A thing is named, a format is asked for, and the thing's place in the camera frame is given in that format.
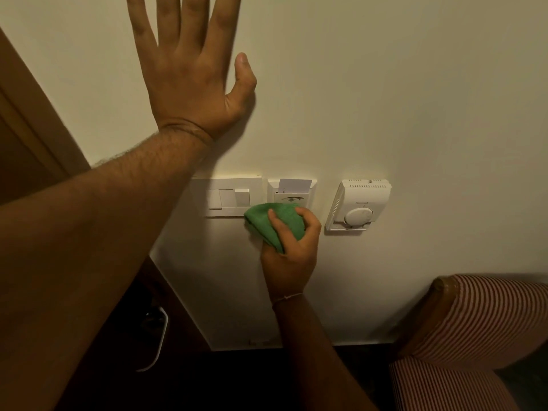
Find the person's right hand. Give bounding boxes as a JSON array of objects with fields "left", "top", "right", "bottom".
[{"left": 259, "top": 207, "right": 322, "bottom": 303}]

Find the person's left hand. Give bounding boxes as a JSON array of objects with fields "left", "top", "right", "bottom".
[{"left": 126, "top": 0, "right": 258, "bottom": 140}]

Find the green cleaning cloth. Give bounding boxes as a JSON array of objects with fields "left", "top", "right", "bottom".
[{"left": 243, "top": 203, "right": 307, "bottom": 255}]

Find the person's right forearm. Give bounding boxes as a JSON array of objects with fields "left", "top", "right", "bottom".
[{"left": 272, "top": 294, "right": 378, "bottom": 411}]

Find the person's left forearm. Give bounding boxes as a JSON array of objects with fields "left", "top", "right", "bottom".
[{"left": 0, "top": 127, "right": 214, "bottom": 411}]

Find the white key card holder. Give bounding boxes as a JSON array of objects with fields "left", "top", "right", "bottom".
[{"left": 267, "top": 179, "right": 318, "bottom": 211}]

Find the white key card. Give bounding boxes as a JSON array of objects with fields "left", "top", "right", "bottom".
[{"left": 278, "top": 179, "right": 313, "bottom": 194}]

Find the white thread wristband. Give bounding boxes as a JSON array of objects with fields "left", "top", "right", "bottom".
[{"left": 271, "top": 293, "right": 305, "bottom": 311}]

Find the dark thread wristband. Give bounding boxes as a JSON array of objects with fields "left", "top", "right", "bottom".
[{"left": 160, "top": 121, "right": 215, "bottom": 146}]

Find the dark wooden cabinet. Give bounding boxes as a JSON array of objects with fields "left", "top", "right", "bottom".
[{"left": 56, "top": 256, "right": 215, "bottom": 411}]

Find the brown wooden door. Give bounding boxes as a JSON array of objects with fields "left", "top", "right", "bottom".
[{"left": 0, "top": 27, "right": 91, "bottom": 207}]

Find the red striped armchair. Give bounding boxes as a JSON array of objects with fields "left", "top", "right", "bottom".
[{"left": 389, "top": 274, "right": 548, "bottom": 411}]

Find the white wall switch plate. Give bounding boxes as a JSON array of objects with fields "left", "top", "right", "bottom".
[{"left": 190, "top": 177, "right": 263, "bottom": 218}]

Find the white wall thermostat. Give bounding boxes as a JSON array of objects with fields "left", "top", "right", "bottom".
[{"left": 324, "top": 179, "right": 392, "bottom": 233}]

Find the white curved handle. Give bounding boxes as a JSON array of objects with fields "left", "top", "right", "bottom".
[{"left": 136, "top": 307, "right": 169, "bottom": 373}]

